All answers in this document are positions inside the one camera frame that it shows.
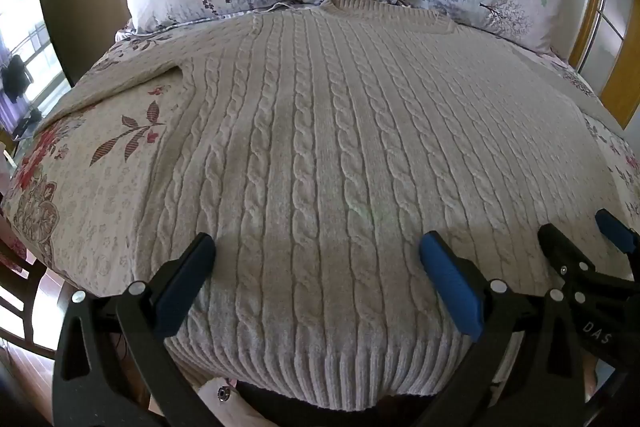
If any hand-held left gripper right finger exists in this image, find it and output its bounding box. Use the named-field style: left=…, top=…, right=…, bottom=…
left=419, top=231, right=588, bottom=427

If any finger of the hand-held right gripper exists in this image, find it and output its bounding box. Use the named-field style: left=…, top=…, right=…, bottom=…
left=537, top=223, right=608, bottom=288
left=595, top=208, right=640, bottom=258

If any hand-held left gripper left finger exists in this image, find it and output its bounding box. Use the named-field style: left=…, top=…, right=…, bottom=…
left=51, top=232, right=217, bottom=427

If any cream cable-knit sweater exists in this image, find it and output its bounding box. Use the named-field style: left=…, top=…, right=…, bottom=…
left=42, top=0, right=633, bottom=410

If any white garment with snap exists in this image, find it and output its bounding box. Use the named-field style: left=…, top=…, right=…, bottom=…
left=192, top=377, right=241, bottom=427

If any person's dark clothing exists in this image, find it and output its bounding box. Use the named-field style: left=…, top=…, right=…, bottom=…
left=235, top=379, right=436, bottom=427

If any floral bed sheet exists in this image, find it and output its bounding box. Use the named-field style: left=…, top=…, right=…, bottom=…
left=0, top=19, right=640, bottom=303

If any wooden glazed door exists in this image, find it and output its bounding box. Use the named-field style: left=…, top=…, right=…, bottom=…
left=565, top=0, right=640, bottom=132

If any dark wooden chair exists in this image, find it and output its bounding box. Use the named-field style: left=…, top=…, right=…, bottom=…
left=0, top=237, right=56, bottom=358

